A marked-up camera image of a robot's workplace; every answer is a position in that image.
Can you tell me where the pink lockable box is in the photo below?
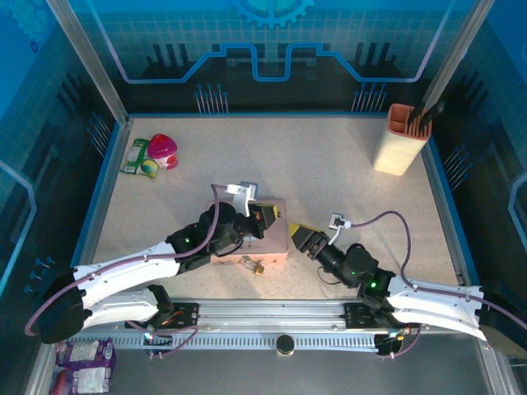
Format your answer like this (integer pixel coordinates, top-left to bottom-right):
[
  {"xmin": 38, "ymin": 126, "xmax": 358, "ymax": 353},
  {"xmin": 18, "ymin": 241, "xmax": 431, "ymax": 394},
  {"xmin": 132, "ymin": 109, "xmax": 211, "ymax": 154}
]
[{"xmin": 204, "ymin": 198, "xmax": 289, "ymax": 267}]

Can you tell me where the pink heart-shaped container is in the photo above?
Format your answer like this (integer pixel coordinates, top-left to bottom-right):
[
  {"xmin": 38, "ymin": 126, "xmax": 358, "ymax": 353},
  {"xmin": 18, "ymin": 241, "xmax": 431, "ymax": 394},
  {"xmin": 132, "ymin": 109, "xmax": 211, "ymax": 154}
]
[{"xmin": 147, "ymin": 133, "xmax": 180, "ymax": 170}]

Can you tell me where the black round knob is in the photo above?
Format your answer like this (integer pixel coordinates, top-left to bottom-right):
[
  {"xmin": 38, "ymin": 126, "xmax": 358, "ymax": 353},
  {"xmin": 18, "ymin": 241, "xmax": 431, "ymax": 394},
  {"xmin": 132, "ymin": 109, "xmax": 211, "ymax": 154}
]
[{"xmin": 275, "ymin": 334, "xmax": 296, "ymax": 356}]

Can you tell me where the green snack package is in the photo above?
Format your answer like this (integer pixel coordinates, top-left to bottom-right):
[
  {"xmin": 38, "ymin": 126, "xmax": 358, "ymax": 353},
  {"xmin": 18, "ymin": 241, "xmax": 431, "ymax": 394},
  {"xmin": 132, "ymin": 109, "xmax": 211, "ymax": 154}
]
[{"xmin": 119, "ymin": 137, "xmax": 151, "ymax": 176}]

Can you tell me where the peach utensil holder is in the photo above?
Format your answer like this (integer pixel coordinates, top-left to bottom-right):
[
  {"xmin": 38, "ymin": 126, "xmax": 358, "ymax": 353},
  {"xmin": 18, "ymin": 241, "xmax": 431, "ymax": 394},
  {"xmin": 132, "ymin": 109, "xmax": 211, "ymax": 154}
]
[{"xmin": 372, "ymin": 103, "xmax": 433, "ymax": 177}]

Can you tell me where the black kitchen utensil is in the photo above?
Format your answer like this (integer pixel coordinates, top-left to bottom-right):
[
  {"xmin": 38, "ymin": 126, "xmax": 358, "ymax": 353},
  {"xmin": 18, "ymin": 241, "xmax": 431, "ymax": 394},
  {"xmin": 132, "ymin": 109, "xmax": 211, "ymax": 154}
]
[
  {"xmin": 411, "ymin": 102, "xmax": 429, "ymax": 127},
  {"xmin": 426, "ymin": 100, "xmax": 446, "ymax": 125}
]

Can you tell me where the purple snack package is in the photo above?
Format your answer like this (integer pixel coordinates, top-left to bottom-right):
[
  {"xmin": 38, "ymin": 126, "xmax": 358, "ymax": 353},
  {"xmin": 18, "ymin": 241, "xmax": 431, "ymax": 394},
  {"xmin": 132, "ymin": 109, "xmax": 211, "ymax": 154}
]
[
  {"xmin": 49, "ymin": 367, "xmax": 115, "ymax": 395},
  {"xmin": 54, "ymin": 337, "xmax": 118, "ymax": 372}
]

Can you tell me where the aluminium mounting rail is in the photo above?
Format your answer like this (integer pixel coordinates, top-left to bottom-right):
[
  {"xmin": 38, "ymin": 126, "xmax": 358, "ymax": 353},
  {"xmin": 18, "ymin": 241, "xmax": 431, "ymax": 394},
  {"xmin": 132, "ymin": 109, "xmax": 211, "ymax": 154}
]
[{"xmin": 142, "ymin": 299, "xmax": 413, "ymax": 360}]

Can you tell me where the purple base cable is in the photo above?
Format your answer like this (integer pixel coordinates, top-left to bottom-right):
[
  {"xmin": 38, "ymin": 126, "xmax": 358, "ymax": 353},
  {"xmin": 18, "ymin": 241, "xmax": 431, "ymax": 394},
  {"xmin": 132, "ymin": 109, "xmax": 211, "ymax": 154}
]
[
  {"xmin": 376, "ymin": 323, "xmax": 423, "ymax": 360},
  {"xmin": 125, "ymin": 319, "xmax": 202, "ymax": 358}
]

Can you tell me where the aluminium frame post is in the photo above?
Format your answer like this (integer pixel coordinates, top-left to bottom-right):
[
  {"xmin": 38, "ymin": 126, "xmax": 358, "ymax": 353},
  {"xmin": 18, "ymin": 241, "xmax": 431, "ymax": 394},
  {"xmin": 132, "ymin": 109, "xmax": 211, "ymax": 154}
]
[
  {"xmin": 418, "ymin": 0, "xmax": 494, "ymax": 114},
  {"xmin": 44, "ymin": 0, "xmax": 133, "ymax": 127}
]

